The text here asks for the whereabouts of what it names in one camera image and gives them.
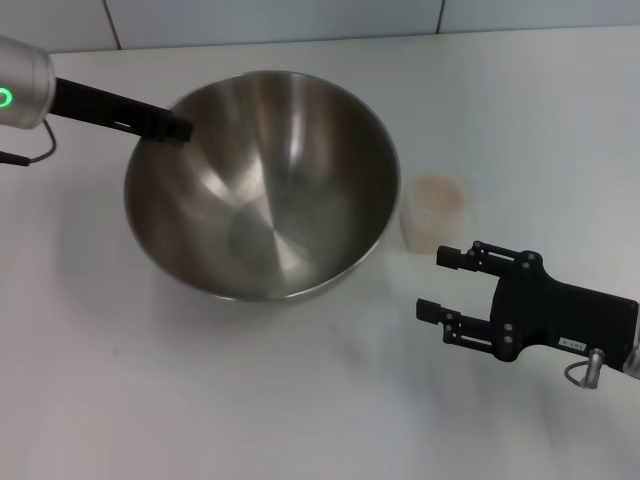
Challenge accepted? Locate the gripper cable with plug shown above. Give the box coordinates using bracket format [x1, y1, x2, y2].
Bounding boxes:
[563, 348, 607, 389]
[0, 118, 58, 169]

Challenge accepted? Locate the large stainless steel bowl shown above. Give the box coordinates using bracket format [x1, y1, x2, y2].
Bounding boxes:
[123, 69, 401, 301]

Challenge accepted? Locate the clear plastic measuring cup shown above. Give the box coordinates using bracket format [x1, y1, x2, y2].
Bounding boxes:
[399, 172, 474, 254]

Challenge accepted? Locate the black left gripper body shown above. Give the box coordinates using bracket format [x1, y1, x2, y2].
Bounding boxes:
[49, 77, 151, 134]

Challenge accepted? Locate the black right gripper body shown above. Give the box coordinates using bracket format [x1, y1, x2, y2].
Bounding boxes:
[488, 249, 640, 374]

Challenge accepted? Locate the left gripper cable with plug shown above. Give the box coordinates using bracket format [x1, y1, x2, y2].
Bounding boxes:
[0, 118, 58, 169]

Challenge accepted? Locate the right gripper cable with plug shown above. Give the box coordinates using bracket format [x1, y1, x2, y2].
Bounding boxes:
[563, 348, 607, 389]

